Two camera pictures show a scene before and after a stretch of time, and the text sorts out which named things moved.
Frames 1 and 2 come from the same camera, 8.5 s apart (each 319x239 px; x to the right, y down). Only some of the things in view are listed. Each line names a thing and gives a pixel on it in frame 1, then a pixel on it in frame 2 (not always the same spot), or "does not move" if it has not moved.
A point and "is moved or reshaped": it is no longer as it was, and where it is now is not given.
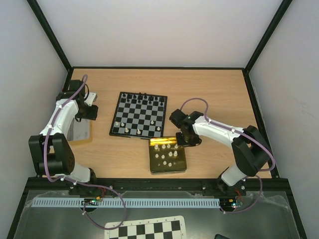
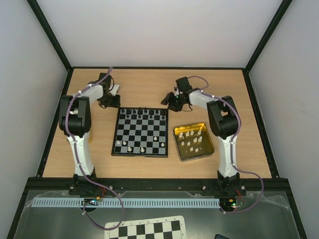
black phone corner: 220,236 does not move
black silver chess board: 139,115 is moved or reshaped
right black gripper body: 187,140 → 170,100
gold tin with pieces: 166,157 is moved or reshaped
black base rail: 211,186 does not move
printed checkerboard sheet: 158,228 does not move
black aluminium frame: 272,183 does not move
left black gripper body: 85,113 → 108,100
